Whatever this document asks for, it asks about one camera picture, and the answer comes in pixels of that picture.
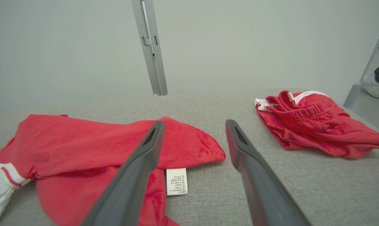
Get grey metal double post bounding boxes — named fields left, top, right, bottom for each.
left=132, top=0, right=168, bottom=96

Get white sneaker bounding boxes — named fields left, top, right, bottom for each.
left=361, top=73, right=379, bottom=99

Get grey metal frame post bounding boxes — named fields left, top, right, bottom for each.
left=344, top=16, right=379, bottom=109

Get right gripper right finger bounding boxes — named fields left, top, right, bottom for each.
left=225, top=119, right=312, bottom=226

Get red jersey number 23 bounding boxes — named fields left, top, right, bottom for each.
left=0, top=114, right=226, bottom=226

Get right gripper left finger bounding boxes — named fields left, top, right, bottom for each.
left=80, top=120, right=165, bottom=226

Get red shorts with white stripe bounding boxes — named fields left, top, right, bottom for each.
left=255, top=90, right=379, bottom=159

